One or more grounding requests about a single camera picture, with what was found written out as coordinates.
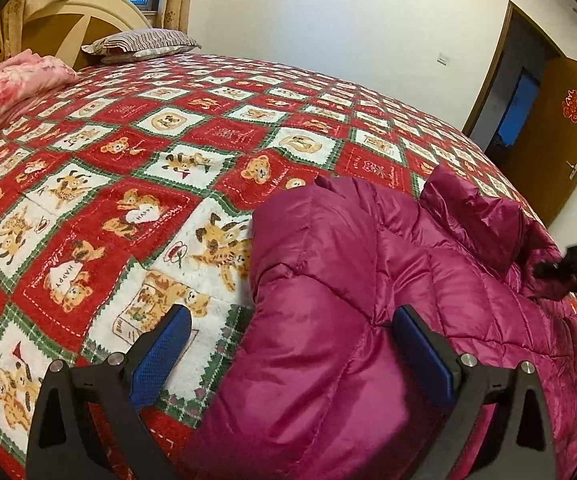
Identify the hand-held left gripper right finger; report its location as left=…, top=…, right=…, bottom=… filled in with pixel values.
left=392, top=305, right=559, bottom=480

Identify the striped pillow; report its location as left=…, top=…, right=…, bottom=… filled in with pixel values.
left=81, top=29, right=202, bottom=64

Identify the wooden headboard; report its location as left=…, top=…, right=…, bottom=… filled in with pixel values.
left=0, top=0, right=152, bottom=91

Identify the magenta down jacket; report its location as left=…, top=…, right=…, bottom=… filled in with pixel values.
left=181, top=166, right=577, bottom=480

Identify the pink floral quilt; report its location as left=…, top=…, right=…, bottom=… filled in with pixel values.
left=0, top=49, right=79, bottom=151

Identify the wooden door frame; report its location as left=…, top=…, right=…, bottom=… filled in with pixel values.
left=462, top=0, right=566, bottom=161

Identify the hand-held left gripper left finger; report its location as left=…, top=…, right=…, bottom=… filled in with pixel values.
left=26, top=304, right=193, bottom=480

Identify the red checked bear bedspread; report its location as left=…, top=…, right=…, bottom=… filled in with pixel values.
left=0, top=49, right=577, bottom=480

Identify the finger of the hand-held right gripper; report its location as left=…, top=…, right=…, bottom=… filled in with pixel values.
left=533, top=241, right=577, bottom=306

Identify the wooden door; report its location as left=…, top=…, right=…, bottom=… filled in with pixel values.
left=501, top=55, right=577, bottom=228

